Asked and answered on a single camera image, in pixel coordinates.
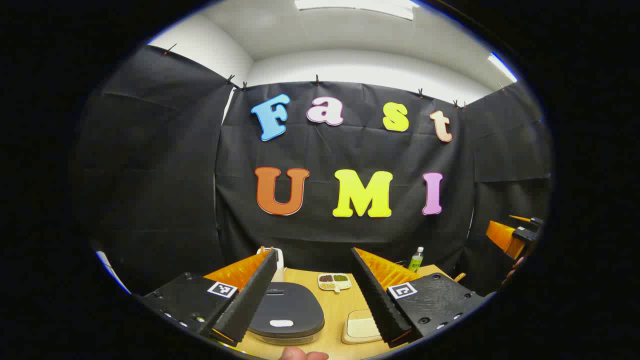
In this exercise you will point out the dark grey rice cooker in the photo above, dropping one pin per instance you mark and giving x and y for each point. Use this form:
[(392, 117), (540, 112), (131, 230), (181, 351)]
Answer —
[(287, 307)]

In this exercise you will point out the ceiling light panel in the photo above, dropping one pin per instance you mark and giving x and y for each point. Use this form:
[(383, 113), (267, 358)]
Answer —
[(502, 67), (355, 7)]

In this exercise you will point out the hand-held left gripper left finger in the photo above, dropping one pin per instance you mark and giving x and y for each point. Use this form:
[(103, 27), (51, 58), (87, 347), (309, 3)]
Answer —
[(250, 300)]

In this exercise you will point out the cream rectangular dish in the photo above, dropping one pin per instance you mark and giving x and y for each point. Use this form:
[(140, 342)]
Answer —
[(361, 327)]

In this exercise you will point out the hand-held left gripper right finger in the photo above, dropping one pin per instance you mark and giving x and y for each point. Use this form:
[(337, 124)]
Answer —
[(375, 295)]

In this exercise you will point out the black backdrop cloth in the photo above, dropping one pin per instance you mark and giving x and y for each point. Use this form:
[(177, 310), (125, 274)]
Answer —
[(325, 235)]

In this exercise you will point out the white divided dish with grains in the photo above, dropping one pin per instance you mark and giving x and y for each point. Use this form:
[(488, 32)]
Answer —
[(334, 282)]

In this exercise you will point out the white utensil holder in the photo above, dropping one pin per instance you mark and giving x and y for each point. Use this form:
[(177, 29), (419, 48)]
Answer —
[(279, 260)]

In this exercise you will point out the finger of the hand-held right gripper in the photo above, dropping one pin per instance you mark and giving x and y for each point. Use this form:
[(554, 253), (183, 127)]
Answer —
[(502, 236), (520, 218)]

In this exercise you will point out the green drink bottle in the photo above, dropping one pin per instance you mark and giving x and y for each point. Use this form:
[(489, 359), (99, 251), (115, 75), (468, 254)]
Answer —
[(416, 261)]

